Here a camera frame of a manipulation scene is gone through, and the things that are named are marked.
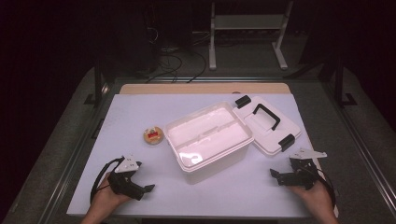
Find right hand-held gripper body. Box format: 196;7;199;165
277;147;328;191

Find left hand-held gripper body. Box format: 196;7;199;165
106;155;145;202

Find white plastic storage box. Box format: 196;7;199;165
163;100;255;186

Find white plastic tray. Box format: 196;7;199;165
164;102;253;171

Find person's left hand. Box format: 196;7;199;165
91;173;134;215

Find person's right hand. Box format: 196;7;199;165
287;181;334;217

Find white table mat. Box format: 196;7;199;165
65;92;340;218

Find grey metal stand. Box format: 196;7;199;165
207;0;296;72

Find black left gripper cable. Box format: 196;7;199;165
89;157;125;205

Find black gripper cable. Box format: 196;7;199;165
89;157;125;205
306;166;338;210

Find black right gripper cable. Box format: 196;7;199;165
306;166;338;210

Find white lid with black handle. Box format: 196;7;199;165
226;94;303;157

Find black metal post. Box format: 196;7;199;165
83;58;110;107
333;60;359;109

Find black floor cables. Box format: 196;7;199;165
144;27;208;85

